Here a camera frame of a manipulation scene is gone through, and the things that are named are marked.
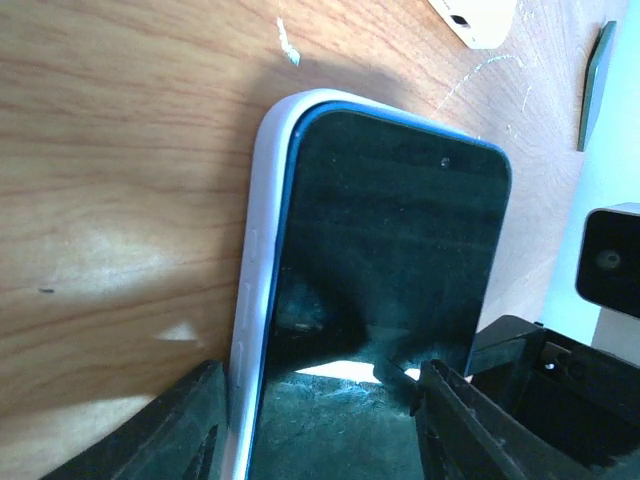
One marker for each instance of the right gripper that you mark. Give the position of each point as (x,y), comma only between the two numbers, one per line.
(582,401)

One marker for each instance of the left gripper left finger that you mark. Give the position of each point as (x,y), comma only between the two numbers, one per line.
(179,435)

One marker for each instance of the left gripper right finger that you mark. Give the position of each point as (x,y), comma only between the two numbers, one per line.
(462,434)

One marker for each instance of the blue-edged phone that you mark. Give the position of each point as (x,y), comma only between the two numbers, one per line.
(390,280)

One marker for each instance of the purple phone case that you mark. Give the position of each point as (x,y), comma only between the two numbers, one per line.
(255,300)

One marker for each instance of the pink phone case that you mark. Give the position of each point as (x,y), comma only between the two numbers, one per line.
(479,24)

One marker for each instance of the green-edged phone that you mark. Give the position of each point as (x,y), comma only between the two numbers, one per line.
(595,80)

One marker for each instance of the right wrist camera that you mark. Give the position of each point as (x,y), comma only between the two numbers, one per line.
(608,267)

